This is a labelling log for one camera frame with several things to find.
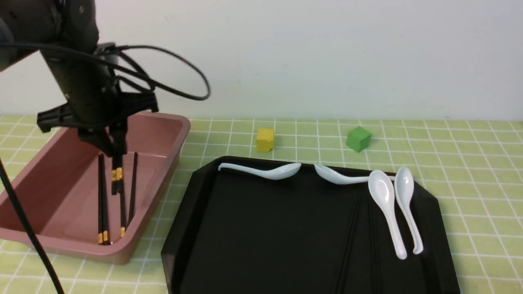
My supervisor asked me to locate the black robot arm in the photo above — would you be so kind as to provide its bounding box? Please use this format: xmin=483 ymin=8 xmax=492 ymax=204
xmin=0 ymin=0 xmax=158 ymax=158

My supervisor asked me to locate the black plastic tray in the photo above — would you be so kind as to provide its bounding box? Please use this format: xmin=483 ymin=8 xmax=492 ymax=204
xmin=162 ymin=156 xmax=460 ymax=294

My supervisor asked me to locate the yellow cube block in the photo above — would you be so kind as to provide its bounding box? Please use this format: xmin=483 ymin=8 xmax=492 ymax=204
xmin=256 ymin=128 xmax=275 ymax=152

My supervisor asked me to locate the black chopstick gold tip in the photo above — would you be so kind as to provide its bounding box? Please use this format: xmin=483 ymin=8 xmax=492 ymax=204
xmin=119 ymin=192 xmax=127 ymax=238

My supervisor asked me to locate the black chopsticks gold band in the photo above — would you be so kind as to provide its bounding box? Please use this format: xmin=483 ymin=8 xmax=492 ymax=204
xmin=111 ymin=155 xmax=125 ymax=195

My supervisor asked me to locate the pink plastic bin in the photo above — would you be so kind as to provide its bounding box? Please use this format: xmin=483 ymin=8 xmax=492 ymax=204
xmin=12 ymin=111 xmax=190 ymax=265

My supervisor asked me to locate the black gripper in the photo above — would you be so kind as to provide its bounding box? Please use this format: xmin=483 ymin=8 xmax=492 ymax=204
xmin=37 ymin=92 xmax=158 ymax=158

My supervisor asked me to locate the black chopsticks plain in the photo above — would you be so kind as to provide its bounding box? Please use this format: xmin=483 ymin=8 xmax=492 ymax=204
xmin=331 ymin=196 xmax=381 ymax=294

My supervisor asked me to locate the black cable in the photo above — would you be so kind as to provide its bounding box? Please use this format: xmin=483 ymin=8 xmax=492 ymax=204
xmin=0 ymin=41 xmax=211 ymax=101

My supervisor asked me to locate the green cube block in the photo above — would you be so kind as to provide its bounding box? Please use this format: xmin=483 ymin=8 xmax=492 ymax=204
xmin=346 ymin=126 xmax=372 ymax=153

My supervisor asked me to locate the black chopsticks gold tip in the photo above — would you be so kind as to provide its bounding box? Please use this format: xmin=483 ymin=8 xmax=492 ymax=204
xmin=98 ymin=154 xmax=111 ymax=245

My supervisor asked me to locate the white ceramic spoon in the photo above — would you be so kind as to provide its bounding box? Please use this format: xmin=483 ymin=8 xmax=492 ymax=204
xmin=394 ymin=166 xmax=424 ymax=255
xmin=314 ymin=164 xmax=371 ymax=185
xmin=217 ymin=163 xmax=302 ymax=180
xmin=368 ymin=170 xmax=407 ymax=259

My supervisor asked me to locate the green checkered tablecloth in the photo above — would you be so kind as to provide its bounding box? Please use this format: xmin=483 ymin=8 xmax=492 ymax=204
xmin=0 ymin=114 xmax=523 ymax=294

